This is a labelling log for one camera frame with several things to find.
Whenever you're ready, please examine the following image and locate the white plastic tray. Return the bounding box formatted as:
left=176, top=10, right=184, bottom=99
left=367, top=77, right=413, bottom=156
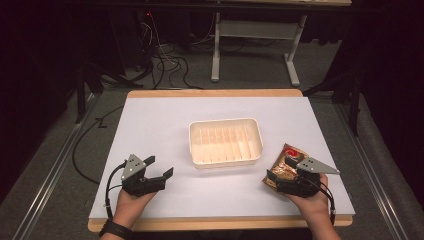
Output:
left=188, top=117, right=264, bottom=170

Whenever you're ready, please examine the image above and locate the black metal stand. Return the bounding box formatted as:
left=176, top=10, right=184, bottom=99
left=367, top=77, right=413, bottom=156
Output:
left=302, top=71, right=364, bottom=138
left=74, top=61, right=144, bottom=125

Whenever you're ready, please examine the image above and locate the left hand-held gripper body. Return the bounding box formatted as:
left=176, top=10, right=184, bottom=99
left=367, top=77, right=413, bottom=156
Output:
left=120, top=153, right=167, bottom=197

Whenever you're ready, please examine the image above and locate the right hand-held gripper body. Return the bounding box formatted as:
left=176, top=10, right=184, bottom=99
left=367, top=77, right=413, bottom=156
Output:
left=275, top=157, right=341, bottom=198

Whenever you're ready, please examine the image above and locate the black wristwatch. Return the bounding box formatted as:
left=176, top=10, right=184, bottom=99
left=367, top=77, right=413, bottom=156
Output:
left=98, top=219, right=134, bottom=240

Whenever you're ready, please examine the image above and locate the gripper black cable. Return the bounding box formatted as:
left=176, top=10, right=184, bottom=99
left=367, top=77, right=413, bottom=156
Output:
left=299, top=175, right=336, bottom=225
left=104, top=161, right=128, bottom=220

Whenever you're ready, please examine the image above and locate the metal floor rail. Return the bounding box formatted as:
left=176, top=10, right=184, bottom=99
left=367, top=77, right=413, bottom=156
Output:
left=12, top=93, right=102, bottom=240
left=333, top=99, right=416, bottom=240

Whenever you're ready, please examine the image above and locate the black floor cable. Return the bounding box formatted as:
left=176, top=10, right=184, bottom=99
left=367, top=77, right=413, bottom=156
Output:
left=71, top=105, right=125, bottom=186

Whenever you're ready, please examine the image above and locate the white table mat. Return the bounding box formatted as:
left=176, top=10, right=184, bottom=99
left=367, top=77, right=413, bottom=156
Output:
left=88, top=96, right=356, bottom=220

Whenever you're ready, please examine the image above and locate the person's right hand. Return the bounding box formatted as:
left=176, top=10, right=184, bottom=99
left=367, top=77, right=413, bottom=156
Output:
left=285, top=172, right=331, bottom=231

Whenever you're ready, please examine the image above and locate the golden brown snack packet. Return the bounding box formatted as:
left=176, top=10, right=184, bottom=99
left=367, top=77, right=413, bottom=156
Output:
left=262, top=142, right=310, bottom=194

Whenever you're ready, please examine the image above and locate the tangle of cables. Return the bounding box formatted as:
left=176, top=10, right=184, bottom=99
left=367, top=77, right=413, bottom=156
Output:
left=133, top=11, right=204, bottom=91

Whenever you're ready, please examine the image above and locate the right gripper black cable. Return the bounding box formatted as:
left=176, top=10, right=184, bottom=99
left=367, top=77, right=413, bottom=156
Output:
left=299, top=175, right=336, bottom=225

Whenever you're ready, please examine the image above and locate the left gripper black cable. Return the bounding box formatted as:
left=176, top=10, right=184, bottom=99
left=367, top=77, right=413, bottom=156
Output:
left=104, top=161, right=128, bottom=220

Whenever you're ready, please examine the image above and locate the white metal desk frame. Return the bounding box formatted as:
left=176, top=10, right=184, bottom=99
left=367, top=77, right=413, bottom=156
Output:
left=210, top=0, right=353, bottom=88

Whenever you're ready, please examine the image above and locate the person's left hand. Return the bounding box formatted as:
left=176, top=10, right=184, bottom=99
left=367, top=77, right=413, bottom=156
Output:
left=112, top=188, right=158, bottom=230

